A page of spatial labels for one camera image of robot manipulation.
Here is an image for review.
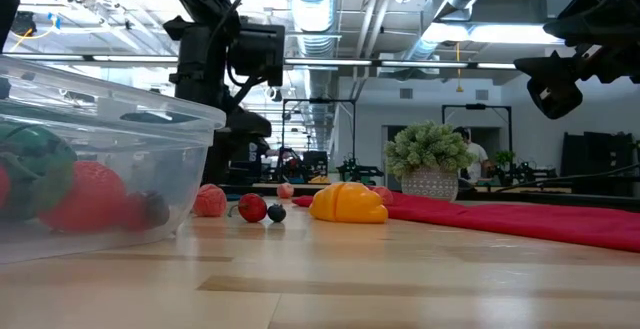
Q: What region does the small green plant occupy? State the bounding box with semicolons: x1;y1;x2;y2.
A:
493;149;517;170

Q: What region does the red cherry toy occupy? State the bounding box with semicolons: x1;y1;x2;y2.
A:
124;190;171;232

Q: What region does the green watermelon toy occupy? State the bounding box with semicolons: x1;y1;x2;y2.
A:
0;121;79;223

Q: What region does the green potted plant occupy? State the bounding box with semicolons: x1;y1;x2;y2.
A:
383;121;479;201

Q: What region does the orange toy fruit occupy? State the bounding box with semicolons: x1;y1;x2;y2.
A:
308;181;390;225

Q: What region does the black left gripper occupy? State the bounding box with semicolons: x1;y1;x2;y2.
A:
169;16;287;186

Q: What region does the red cloth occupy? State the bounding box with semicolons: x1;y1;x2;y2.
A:
291;191;640;254

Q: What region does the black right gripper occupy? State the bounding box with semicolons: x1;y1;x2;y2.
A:
514;0;640;120

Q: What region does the black cabinet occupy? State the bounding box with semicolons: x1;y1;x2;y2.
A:
562;131;639;176

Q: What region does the pink crumpled toy fruit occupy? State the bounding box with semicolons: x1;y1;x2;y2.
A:
370;185;392;205

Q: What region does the ceiling light strip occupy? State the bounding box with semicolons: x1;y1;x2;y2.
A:
4;54;519;73

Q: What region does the red cherry with stem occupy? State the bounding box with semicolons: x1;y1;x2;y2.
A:
228;192;269;224

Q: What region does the red strawberry toy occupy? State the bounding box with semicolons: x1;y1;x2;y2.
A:
38;160;129;234

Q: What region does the yellow hanging cord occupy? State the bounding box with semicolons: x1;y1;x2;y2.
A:
454;41;464;94

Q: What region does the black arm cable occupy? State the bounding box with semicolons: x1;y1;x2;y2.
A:
493;163;640;194

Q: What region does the background robot station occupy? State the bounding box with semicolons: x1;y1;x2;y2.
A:
337;157;385;186

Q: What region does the black stand frame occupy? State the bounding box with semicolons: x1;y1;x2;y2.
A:
281;97;357;180
441;102;514;170

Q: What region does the pink knitted ball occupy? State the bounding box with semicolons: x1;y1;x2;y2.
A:
193;183;229;219

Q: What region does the clear plastic tupperware container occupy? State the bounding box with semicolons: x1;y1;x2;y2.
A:
0;56;227;265

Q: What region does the dark blueberry toy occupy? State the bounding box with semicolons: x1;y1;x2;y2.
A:
266;202;288;224

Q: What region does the person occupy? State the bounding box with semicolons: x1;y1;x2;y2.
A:
243;136;279;171
452;126;494;183

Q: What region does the black ceiling camera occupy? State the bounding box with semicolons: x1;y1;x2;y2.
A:
8;11;37;38

